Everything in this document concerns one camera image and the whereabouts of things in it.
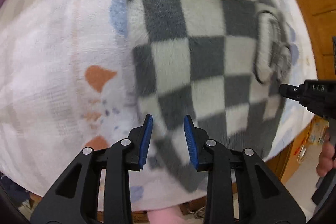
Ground grey white checkered cardigan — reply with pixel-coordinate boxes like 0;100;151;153
127;0;291;193

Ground operator right hand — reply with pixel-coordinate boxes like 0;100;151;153
316;131;335;177

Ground wooden headboard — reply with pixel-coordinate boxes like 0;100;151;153
264;0;336;183

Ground pink trousers of operator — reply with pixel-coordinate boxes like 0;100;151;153
147;206;187;224

